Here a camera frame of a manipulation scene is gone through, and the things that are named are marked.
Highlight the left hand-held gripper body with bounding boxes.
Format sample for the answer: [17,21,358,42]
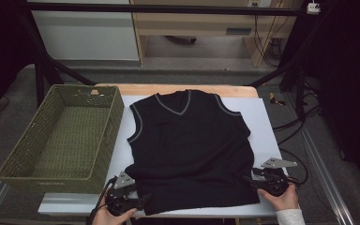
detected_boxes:
[105,171,139,218]

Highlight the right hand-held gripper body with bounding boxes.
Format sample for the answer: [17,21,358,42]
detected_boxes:
[251,157,298,198]

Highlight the black knit vest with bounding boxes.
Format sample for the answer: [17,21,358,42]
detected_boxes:
[125,88,261,217]

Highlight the green woven basket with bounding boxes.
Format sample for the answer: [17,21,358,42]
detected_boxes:
[0,83,126,195]

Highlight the person's right hand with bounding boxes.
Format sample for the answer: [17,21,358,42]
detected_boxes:
[256,182,299,212]

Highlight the person's left hand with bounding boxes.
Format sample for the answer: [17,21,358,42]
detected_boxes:
[92,204,138,225]

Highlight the yellow black tape piece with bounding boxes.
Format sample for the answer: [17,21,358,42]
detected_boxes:
[268,92,287,107]

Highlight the white cabinet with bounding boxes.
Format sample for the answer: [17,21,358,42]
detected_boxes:
[31,0,140,62]

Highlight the dark object under desk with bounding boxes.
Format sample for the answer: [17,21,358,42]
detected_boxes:
[164,35,198,45]

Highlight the light wooden desk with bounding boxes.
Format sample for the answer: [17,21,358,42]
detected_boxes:
[129,0,304,68]

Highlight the left hand-held gripper cable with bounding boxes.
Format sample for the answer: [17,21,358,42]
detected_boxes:
[87,176,119,225]

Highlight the hand-held gripper cable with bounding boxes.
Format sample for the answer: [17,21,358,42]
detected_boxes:
[280,148,309,188]
[87,176,119,225]

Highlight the right hand-held gripper cable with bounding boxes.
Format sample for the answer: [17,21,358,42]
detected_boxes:
[280,148,309,188]

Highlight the black floor cables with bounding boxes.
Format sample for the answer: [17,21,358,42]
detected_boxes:
[273,81,323,140]

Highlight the hanging black cables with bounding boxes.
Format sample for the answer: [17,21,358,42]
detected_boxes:
[252,13,290,68]

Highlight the black metal frame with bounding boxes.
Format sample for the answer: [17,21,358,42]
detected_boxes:
[18,1,313,120]

